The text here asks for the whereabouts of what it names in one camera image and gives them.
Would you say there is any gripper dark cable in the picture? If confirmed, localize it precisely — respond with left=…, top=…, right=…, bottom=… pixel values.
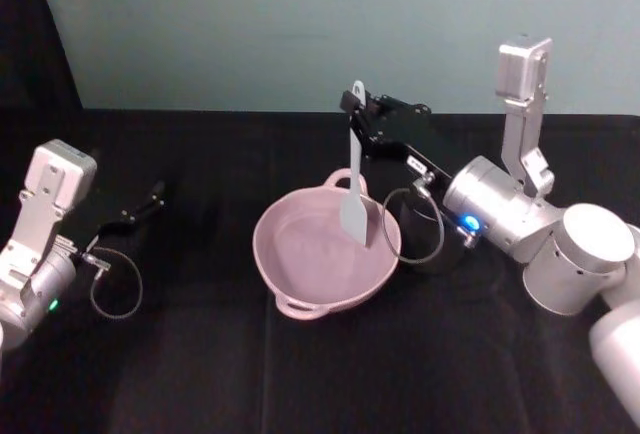
left=79, top=247, right=145, bottom=319
left=381, top=176, right=479, bottom=264

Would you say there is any grey spatula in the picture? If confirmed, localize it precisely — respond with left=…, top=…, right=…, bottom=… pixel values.
left=339, top=79, right=372, bottom=248

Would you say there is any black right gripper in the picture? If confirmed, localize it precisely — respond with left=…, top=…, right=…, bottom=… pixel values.
left=339, top=89, right=470, bottom=193

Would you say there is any black curtain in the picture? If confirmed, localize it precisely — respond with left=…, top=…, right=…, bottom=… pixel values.
left=0, top=0, right=84, bottom=111

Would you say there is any right gripper dark cable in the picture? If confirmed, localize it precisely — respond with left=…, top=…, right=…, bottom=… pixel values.
left=381, top=176, right=479, bottom=264

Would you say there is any pink two-handled pan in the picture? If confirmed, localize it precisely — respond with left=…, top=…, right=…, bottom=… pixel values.
left=252, top=167, right=404, bottom=324

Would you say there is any black table cloth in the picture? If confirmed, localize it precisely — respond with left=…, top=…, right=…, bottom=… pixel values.
left=0, top=106, right=640, bottom=434

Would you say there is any left gripper dark cable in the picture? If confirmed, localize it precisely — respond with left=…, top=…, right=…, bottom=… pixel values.
left=79, top=247, right=145, bottom=319

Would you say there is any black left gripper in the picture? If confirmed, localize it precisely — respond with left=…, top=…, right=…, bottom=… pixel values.
left=72, top=180, right=168, bottom=261

